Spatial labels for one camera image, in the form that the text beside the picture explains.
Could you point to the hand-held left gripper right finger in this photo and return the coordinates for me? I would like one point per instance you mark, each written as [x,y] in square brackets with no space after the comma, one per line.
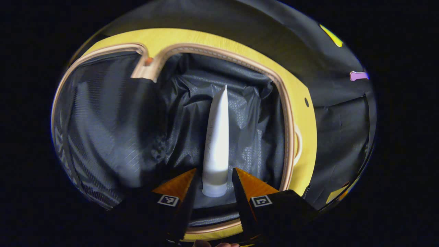
[244,209]

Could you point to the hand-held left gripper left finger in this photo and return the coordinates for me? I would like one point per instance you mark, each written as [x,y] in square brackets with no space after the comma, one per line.
[187,212]

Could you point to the white skin care tube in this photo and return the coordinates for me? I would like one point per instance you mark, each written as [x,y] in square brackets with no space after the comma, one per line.
[216,144]

